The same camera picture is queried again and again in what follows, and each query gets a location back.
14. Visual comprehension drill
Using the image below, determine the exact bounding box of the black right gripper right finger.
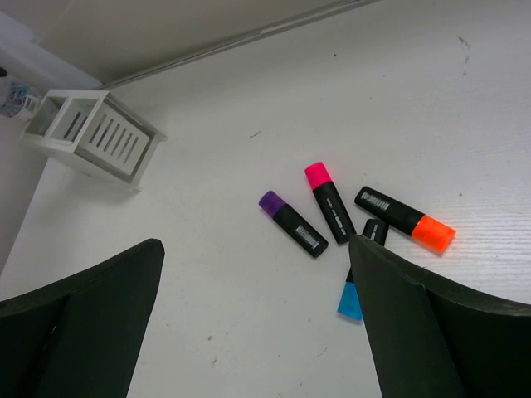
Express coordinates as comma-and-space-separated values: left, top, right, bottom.
349, 235, 530, 397

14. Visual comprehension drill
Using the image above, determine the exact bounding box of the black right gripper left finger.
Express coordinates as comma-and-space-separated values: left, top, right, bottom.
1, 239, 165, 397

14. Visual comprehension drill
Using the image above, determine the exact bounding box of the orange cap highlighter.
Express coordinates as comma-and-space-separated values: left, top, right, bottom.
353, 187, 456, 255

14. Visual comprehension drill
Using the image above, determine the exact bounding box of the blue cap highlighter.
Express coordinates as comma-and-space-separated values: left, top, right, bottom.
337, 219, 389, 323

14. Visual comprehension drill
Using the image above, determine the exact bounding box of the purple cap highlighter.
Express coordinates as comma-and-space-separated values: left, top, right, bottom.
258, 191, 329, 259

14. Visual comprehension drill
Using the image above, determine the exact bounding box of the pink cap highlighter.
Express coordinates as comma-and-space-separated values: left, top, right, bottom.
304, 162, 356, 245

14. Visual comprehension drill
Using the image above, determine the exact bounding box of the clear jar of paper clips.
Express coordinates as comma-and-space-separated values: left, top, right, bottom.
1, 76, 41, 122

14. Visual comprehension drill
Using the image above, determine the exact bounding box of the white slatted organizer box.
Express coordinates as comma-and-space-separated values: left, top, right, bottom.
21, 90, 167, 191

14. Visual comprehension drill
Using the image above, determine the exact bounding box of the aluminium table edge rail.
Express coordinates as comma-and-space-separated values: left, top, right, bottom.
98, 0, 374, 90

